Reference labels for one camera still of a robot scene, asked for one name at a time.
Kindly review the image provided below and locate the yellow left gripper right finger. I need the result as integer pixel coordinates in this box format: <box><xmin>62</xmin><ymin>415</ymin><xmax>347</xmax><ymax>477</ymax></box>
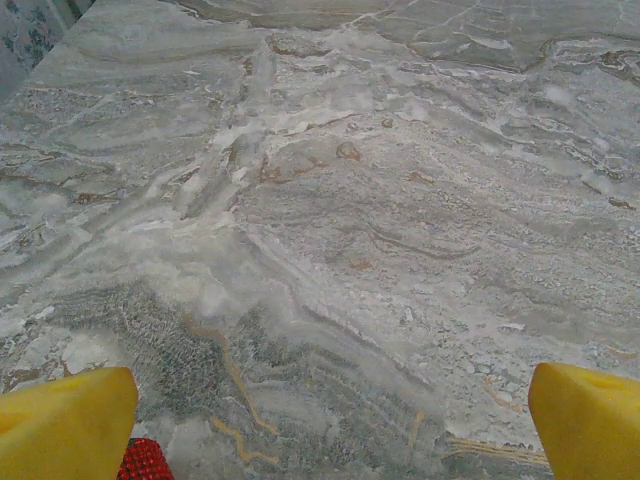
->
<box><xmin>528</xmin><ymin>362</ymin><xmax>640</xmax><ymax>480</ymax></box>

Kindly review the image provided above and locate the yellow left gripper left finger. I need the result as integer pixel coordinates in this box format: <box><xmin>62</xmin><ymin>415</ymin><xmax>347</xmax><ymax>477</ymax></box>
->
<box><xmin>0</xmin><ymin>366</ymin><xmax>140</xmax><ymax>480</ymax></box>

